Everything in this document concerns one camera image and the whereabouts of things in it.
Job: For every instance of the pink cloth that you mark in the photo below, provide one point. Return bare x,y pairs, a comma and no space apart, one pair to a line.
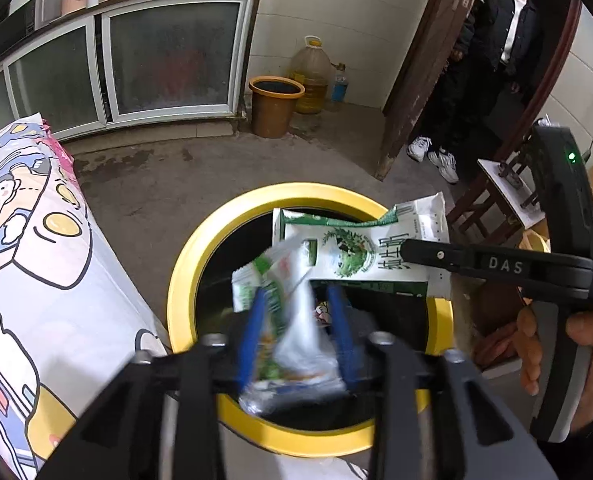
61,152

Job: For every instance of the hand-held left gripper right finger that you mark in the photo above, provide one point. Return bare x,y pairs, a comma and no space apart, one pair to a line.
339,330

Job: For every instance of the brown plastic bucket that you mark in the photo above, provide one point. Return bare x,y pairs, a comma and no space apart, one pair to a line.
274,110

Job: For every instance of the brown wooden door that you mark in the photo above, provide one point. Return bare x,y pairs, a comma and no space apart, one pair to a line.
416,60

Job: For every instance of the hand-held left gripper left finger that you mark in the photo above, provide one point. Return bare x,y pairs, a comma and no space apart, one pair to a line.
254,340

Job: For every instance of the kitchen cabinet with glass doors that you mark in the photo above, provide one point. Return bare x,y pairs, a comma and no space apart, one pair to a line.
176,55

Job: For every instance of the wooden stool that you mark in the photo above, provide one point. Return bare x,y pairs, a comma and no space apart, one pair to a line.
496,172

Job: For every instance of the yellow-rimmed black trash bin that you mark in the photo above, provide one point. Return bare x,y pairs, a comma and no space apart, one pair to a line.
191,270

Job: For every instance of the white green milk carton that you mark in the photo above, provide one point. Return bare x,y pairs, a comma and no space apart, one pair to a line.
356,255

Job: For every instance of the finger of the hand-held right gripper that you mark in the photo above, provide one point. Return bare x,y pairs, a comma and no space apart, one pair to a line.
476,262

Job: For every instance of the blue label water bottle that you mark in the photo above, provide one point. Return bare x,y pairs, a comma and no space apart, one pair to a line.
340,91

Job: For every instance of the cartoon printed blanket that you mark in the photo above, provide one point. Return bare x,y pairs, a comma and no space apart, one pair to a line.
51,285

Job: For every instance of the green white snack packet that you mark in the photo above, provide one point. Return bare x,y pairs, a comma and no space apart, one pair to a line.
271,280

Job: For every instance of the black microwave oven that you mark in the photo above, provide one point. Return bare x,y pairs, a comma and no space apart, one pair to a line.
16,30

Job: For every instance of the large cooking oil jug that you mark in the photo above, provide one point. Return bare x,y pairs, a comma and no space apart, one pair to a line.
311,70

